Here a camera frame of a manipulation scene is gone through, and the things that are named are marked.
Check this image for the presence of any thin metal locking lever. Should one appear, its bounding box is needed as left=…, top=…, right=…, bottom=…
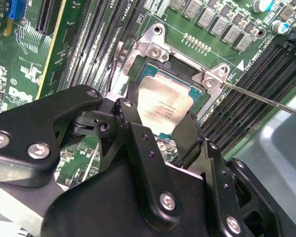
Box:
left=167, top=49, right=296, bottom=119

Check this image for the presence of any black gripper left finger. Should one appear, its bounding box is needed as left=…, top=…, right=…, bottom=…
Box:
left=0, top=83, right=185, bottom=229

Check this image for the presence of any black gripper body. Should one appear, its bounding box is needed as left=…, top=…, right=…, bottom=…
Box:
left=43, top=159, right=224, bottom=237

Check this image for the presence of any silver CPU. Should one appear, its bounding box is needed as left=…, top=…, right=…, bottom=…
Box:
left=134, top=70, right=204, bottom=144

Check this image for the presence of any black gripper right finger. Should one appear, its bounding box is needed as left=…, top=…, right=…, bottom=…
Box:
left=174, top=112, right=286, bottom=237

